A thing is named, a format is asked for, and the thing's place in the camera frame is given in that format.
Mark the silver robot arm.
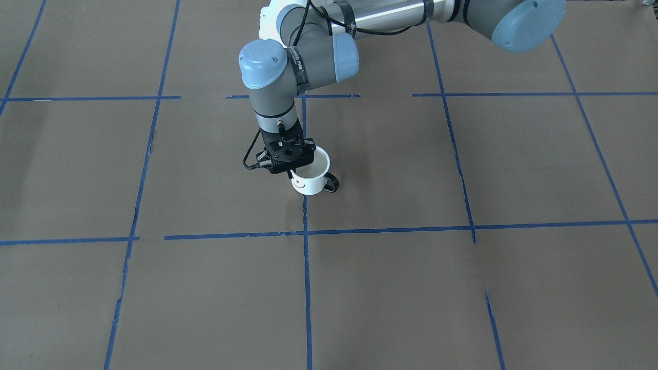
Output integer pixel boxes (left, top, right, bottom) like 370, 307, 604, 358
238, 1, 566, 162

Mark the white smiley mug black handle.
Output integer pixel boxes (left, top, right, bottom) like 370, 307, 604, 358
290, 146, 339, 196

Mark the white pedestal column with base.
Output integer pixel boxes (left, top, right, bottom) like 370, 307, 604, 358
259, 0, 291, 44

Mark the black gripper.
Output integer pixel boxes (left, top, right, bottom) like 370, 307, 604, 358
259, 119, 306, 155

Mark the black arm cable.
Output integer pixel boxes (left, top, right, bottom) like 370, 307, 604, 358
243, 0, 427, 170

